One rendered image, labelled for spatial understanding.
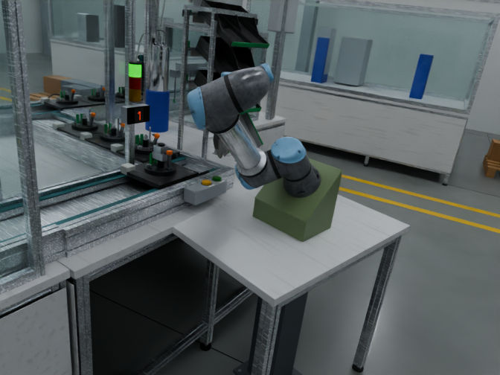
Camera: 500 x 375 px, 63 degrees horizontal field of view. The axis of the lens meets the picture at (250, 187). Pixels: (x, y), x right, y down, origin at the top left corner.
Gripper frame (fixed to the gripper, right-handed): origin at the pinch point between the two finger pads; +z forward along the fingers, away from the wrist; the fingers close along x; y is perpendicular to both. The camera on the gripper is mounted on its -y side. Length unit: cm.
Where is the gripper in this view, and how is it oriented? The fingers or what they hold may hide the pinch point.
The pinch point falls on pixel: (219, 155)
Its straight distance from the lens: 179.6
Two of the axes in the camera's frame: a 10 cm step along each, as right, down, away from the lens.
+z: -1.1, 9.2, 3.7
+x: 5.6, -2.5, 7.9
